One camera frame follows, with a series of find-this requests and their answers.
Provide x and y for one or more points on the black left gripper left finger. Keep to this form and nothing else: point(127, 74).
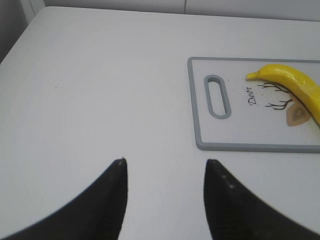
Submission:
point(95, 214)

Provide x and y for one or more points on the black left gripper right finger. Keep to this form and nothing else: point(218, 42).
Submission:
point(233, 212)

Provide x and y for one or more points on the yellow plastic banana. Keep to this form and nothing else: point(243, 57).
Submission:
point(300, 84)

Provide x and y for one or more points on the white grey-rimmed cutting board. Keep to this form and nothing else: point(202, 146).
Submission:
point(231, 113)

